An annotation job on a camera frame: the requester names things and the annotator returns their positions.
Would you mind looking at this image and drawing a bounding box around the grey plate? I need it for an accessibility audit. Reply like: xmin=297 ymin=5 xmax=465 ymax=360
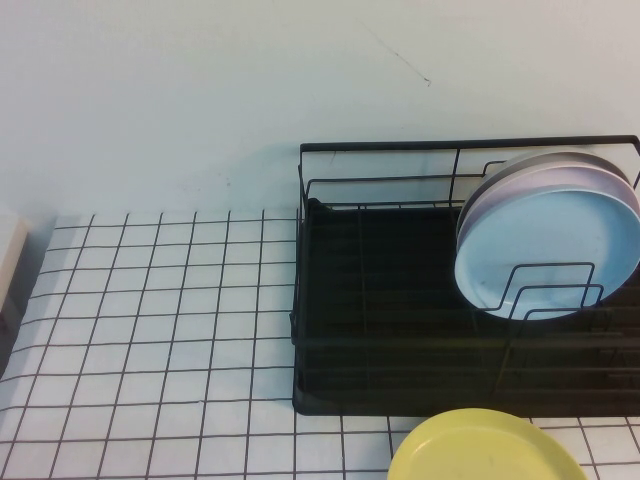
xmin=474 ymin=151 xmax=632 ymax=204

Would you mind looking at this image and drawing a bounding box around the black plastic drip tray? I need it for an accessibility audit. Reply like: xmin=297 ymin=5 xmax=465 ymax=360
xmin=291 ymin=197 xmax=640 ymax=417

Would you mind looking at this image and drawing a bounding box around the light blue plate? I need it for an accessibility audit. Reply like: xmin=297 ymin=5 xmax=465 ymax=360
xmin=453 ymin=184 xmax=640 ymax=322

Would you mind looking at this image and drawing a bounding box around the lilac plate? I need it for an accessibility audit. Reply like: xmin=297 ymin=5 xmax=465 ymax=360
xmin=457 ymin=164 xmax=640 ymax=236

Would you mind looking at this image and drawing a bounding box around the cream white board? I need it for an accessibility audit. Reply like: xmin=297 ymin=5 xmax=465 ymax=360
xmin=0 ymin=214 xmax=32 ymax=324

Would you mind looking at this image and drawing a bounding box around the white black-grid tablecloth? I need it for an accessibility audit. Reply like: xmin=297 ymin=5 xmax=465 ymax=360
xmin=0 ymin=209 xmax=640 ymax=480

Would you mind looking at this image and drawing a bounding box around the black wire dish rack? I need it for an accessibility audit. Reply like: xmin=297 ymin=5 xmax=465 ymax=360
xmin=288 ymin=133 xmax=640 ymax=417

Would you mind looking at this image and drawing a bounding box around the yellow plate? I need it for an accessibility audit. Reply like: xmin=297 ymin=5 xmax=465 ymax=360
xmin=387 ymin=408 xmax=589 ymax=480

